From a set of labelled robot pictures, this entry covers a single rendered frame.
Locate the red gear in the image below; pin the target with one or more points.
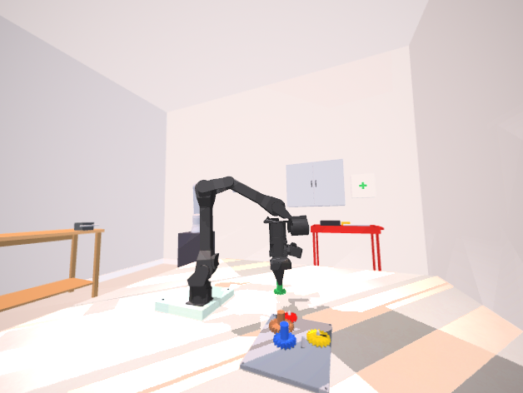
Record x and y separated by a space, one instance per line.
291 318

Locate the green gear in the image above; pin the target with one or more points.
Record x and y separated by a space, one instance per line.
279 290

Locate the blue gear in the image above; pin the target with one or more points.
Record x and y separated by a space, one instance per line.
284 338

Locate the orange gear with hub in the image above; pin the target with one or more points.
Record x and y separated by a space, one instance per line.
274 325

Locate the yellow gear with black stripe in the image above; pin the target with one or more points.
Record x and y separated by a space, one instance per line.
322 340

